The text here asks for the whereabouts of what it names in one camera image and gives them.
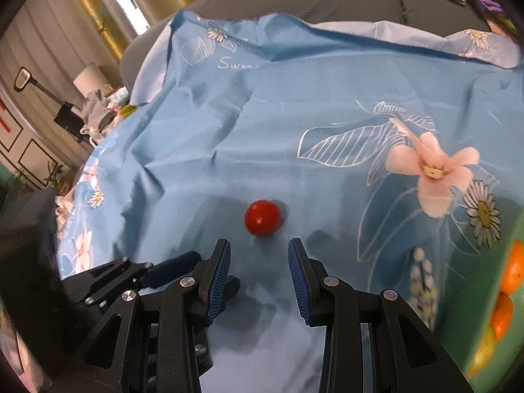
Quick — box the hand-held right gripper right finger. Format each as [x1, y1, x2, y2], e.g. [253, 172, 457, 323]
[288, 237, 473, 393]

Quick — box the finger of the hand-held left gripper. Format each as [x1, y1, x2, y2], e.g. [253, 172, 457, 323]
[192, 276, 241, 377]
[61, 252, 202, 306]

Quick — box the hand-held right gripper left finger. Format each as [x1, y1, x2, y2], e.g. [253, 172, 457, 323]
[51, 238, 232, 393]

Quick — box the red tomato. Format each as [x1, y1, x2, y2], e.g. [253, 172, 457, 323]
[244, 200, 282, 237]

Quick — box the green container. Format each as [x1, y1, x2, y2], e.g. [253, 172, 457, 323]
[430, 196, 524, 393]

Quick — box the yellow-green mango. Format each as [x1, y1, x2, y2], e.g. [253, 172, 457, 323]
[467, 323, 498, 377]

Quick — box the orange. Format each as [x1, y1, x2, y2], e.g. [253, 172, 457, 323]
[500, 241, 524, 295]
[491, 294, 515, 342]

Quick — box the green houseplant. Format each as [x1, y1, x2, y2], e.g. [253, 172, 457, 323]
[43, 161, 68, 191]

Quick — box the blue floral blanket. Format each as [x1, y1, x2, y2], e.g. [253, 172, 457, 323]
[55, 10, 524, 393]

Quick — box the pile of clothes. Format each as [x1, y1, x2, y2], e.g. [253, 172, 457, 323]
[82, 86, 132, 132]

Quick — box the grey sofa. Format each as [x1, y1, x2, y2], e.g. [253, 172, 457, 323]
[119, 0, 516, 103]

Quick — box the red knot wall decoration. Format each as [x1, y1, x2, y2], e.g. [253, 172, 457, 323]
[0, 100, 13, 132]

